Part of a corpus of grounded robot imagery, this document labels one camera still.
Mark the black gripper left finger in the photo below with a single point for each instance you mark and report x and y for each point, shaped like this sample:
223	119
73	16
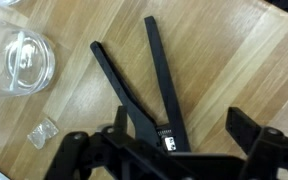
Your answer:
70	150

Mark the clear glass cup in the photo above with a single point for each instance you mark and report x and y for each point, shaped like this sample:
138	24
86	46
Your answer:
27	63

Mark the crumpled clear plastic piece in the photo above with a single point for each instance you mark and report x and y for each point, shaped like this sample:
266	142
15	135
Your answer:
43	133

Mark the black hand tool pliers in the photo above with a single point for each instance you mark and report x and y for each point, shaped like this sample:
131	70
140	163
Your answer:
162	76

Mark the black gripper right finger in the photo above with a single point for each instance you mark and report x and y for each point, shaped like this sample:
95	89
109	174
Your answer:
270	146

